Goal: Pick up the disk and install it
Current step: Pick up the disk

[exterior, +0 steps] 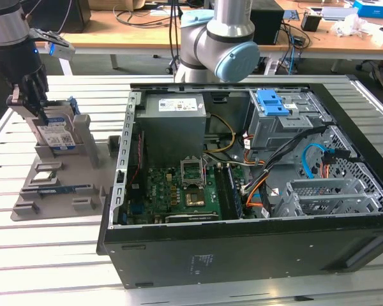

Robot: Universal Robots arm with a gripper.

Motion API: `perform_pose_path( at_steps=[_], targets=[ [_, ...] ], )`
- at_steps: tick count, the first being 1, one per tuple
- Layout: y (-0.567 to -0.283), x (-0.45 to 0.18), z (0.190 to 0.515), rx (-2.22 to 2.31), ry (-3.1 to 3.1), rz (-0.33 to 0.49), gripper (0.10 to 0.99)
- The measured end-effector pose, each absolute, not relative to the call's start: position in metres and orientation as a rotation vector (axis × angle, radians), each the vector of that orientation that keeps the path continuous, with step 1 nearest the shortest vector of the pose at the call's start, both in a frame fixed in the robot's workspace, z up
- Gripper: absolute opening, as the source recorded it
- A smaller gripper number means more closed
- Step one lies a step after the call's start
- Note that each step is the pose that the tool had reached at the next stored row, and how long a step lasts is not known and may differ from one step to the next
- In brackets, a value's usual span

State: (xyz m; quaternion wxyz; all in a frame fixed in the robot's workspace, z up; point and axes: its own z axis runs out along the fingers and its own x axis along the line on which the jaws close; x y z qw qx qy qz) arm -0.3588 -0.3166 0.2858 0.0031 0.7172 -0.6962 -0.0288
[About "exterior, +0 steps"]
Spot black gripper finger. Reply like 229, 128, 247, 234
6, 84, 36, 119
20, 73, 51, 127

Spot hard disk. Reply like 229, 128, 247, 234
27, 95, 81, 150

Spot grey metal disk bay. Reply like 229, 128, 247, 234
273, 177, 383, 218

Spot silver CPU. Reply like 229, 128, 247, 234
31, 170, 57, 186

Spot large black box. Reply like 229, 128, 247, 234
28, 0, 92, 34

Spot grey parts rack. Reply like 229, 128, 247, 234
11, 114, 122, 222

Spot blue RAM stick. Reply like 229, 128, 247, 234
38, 186, 76, 194

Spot wooden desk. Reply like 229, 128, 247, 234
0, 0, 383, 61

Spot brown cardboard box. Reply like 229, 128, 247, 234
89, 0, 146, 11

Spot grey power supply unit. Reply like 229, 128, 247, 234
135, 94, 208, 160

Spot green motherboard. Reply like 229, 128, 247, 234
124, 165, 245, 226

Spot metal socket cover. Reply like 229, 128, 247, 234
180, 156, 206, 187

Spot CPU socket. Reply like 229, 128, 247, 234
184, 191, 207, 208

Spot black graphics card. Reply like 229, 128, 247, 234
165, 212, 220, 224

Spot black RAM slot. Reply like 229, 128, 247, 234
223, 165, 240, 220
219, 165, 236, 221
215, 165, 232, 221
228, 165, 244, 219

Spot grey metal drive cage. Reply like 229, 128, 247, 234
245, 89, 333, 154

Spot blue drive bay latch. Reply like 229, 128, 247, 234
257, 90, 290, 117

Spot black speaker box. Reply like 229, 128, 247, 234
250, 8, 285, 46

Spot black open PC case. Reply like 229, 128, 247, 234
96, 81, 383, 289

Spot small black box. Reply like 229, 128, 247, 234
301, 12, 323, 32

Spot clear plastic bag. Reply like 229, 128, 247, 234
330, 14, 376, 38

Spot blue cardboard box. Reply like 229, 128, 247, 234
352, 0, 383, 17

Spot black camera bracket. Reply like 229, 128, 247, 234
27, 27, 68, 48

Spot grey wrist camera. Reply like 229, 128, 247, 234
44, 40, 76, 61

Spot yellow and black wires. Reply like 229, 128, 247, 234
204, 113, 237, 154

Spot grey thin cable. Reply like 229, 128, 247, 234
204, 152, 266, 167

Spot orange wire bundle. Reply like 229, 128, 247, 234
245, 178, 266, 208

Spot black cable bundle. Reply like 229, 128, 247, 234
241, 126, 329, 198

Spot blue SATA wire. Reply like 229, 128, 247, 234
301, 143, 333, 179

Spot black power connector wire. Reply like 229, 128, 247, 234
320, 149, 360, 179

